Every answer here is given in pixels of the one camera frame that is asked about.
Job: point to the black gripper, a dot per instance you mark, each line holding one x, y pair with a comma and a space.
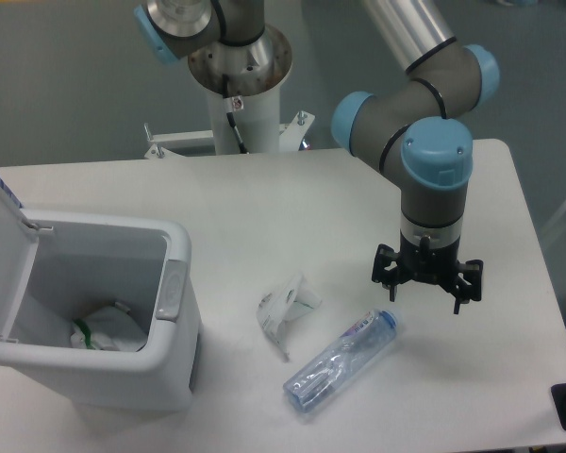
431, 265

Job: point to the clear plastic water bottle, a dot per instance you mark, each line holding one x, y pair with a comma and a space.
341, 360

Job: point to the white plastic wrapper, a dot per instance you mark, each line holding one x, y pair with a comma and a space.
292, 300

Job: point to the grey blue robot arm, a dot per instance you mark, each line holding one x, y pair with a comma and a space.
414, 139

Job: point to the white green trash in bin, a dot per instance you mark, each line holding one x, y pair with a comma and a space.
110, 328

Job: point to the white plastic trash can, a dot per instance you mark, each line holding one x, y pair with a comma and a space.
85, 262

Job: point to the white trash can lid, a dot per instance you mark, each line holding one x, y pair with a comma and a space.
18, 247

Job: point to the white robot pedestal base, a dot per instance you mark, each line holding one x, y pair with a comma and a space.
242, 87

